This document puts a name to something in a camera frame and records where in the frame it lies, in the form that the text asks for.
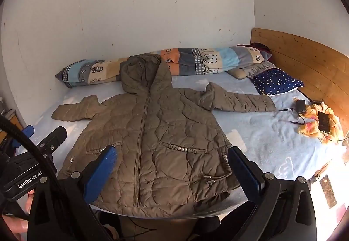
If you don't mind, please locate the black charger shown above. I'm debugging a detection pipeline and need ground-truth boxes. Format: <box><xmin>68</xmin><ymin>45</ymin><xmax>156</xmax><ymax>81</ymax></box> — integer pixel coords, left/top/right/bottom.
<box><xmin>296</xmin><ymin>99</ymin><xmax>307</xmax><ymax>115</ymax></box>

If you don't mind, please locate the wooden headboard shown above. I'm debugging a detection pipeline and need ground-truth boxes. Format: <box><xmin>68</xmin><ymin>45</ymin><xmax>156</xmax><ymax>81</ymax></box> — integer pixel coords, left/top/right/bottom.
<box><xmin>250</xmin><ymin>28</ymin><xmax>349</xmax><ymax>135</ymax></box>

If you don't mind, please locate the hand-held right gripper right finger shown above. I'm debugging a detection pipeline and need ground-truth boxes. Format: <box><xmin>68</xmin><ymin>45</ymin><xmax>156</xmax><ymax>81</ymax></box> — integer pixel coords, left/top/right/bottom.
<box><xmin>228</xmin><ymin>145</ymin><xmax>318</xmax><ymax>241</ymax></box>

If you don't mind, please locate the brown quilted hooded jacket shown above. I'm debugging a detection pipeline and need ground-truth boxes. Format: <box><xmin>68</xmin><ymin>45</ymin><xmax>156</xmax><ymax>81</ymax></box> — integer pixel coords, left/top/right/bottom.
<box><xmin>52</xmin><ymin>54</ymin><xmax>276</xmax><ymax>214</ymax></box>

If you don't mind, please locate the light blue cloud bed sheet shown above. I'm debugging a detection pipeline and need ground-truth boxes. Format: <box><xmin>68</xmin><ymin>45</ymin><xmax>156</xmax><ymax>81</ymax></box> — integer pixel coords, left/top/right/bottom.
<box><xmin>52</xmin><ymin>75</ymin><xmax>341</xmax><ymax>220</ymax></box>

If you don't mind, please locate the navy star print pillow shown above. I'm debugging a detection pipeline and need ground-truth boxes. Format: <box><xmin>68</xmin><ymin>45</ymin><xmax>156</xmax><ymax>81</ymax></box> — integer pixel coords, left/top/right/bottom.
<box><xmin>252</xmin><ymin>68</ymin><xmax>304</xmax><ymax>96</ymax></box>

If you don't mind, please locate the thin black cable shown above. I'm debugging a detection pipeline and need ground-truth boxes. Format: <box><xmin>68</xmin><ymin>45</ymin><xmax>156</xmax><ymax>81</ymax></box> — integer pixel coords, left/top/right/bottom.
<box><xmin>274</xmin><ymin>107</ymin><xmax>306</xmax><ymax>125</ymax></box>

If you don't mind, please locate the thick black cable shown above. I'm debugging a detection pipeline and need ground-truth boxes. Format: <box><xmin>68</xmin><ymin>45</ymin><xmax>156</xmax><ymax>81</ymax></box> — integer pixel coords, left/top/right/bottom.
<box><xmin>0</xmin><ymin>114</ymin><xmax>62</xmax><ymax>203</ymax></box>

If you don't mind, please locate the dark red cloth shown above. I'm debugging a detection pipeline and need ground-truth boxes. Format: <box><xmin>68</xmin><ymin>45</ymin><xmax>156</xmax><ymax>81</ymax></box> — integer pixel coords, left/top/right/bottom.
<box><xmin>237</xmin><ymin>43</ymin><xmax>269</xmax><ymax>54</ymax></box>

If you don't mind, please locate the black power bank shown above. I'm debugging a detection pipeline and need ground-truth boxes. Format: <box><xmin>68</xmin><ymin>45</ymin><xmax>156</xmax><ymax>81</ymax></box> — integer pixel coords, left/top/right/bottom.
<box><xmin>318</xmin><ymin>112</ymin><xmax>332</xmax><ymax>132</ymax></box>

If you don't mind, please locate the person's left hand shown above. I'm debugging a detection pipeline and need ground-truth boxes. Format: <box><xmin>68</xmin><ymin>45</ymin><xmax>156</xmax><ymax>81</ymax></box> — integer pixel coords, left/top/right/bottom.
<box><xmin>0</xmin><ymin>189</ymin><xmax>35</xmax><ymax>234</ymax></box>

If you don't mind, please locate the grey printed pillow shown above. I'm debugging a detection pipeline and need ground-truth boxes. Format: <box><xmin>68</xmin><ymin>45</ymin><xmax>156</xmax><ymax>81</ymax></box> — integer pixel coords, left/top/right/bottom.
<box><xmin>245</xmin><ymin>61</ymin><xmax>279</xmax><ymax>78</ymax></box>

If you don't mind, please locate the yellow floral cloth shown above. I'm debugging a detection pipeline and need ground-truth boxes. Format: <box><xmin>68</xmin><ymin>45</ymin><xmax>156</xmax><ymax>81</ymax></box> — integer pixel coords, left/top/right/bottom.
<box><xmin>297</xmin><ymin>102</ymin><xmax>344</xmax><ymax>145</ymax></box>

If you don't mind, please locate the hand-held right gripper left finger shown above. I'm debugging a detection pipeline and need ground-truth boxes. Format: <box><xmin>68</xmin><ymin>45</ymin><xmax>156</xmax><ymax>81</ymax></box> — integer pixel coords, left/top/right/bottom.
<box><xmin>27</xmin><ymin>145</ymin><xmax>120</xmax><ymax>241</ymax></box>

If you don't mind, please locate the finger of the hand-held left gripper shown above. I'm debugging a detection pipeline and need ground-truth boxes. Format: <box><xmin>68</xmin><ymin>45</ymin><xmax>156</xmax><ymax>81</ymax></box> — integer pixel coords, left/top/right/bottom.
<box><xmin>11</xmin><ymin>125</ymin><xmax>34</xmax><ymax>155</ymax></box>
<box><xmin>34</xmin><ymin>126</ymin><xmax>67</xmax><ymax>158</ymax></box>

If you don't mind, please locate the beige pillow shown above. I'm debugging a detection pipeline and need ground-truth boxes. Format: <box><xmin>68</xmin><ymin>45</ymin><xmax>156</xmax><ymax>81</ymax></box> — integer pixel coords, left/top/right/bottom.
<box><xmin>226</xmin><ymin>67</ymin><xmax>252</xmax><ymax>80</ymax></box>

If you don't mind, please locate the wooden shelf frame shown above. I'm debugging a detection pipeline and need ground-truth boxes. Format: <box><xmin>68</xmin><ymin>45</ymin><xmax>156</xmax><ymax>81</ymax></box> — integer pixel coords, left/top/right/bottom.
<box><xmin>0</xmin><ymin>109</ymin><xmax>25</xmax><ymax>143</ymax></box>

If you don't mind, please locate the patchwork patterned rolled quilt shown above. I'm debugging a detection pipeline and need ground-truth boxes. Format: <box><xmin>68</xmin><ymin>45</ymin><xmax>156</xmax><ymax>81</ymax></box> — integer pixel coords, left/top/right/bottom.
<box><xmin>55</xmin><ymin>46</ymin><xmax>272</xmax><ymax>88</ymax></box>

